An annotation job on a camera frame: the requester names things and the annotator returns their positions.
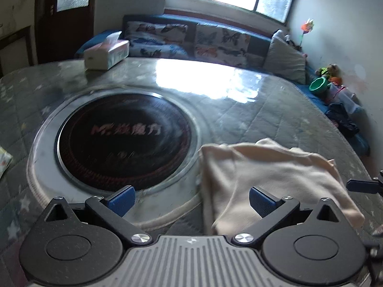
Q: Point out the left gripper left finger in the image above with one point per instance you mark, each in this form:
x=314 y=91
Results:
x=76 y=244

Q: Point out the butterfly cushion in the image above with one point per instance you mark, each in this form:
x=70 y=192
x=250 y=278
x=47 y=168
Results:
x=219 y=45
x=152 y=40

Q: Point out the cream knit garment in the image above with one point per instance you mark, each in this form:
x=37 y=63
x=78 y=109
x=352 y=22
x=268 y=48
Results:
x=229 y=171

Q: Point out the white tissue box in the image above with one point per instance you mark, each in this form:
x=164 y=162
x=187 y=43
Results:
x=107 y=54

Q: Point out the black round induction cooktop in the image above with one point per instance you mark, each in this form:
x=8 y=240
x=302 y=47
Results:
x=124 y=139

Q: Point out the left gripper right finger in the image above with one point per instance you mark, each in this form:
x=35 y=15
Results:
x=304 y=245

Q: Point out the blue corner sofa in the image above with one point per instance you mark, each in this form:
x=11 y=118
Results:
x=187 y=38

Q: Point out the right butterfly cushion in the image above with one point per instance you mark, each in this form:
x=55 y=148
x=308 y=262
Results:
x=219 y=45

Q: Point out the colourful pinwheel toy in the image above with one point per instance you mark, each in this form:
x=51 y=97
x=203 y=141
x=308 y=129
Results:
x=306 y=28

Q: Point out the stuffed toys pile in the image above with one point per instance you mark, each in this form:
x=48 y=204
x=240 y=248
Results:
x=331 y=73

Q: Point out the green plastic bowl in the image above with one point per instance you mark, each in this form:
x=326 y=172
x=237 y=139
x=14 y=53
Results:
x=319 y=86

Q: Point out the grey plain cushion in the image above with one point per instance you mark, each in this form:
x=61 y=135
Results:
x=285 y=61

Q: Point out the dark wooden door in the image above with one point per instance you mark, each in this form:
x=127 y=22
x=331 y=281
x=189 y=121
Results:
x=61 y=27

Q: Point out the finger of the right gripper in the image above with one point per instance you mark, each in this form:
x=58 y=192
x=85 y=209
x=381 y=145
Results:
x=374 y=186

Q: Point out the dark wooden display cabinet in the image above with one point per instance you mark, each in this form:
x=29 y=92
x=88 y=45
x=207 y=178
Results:
x=16 y=51

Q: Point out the blue clothes pile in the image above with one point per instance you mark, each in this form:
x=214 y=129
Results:
x=340 y=109

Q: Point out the floral patterned cloth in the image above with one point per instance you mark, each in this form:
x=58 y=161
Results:
x=5 y=160

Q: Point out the left butterfly cushion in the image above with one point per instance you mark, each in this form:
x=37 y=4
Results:
x=152 y=40

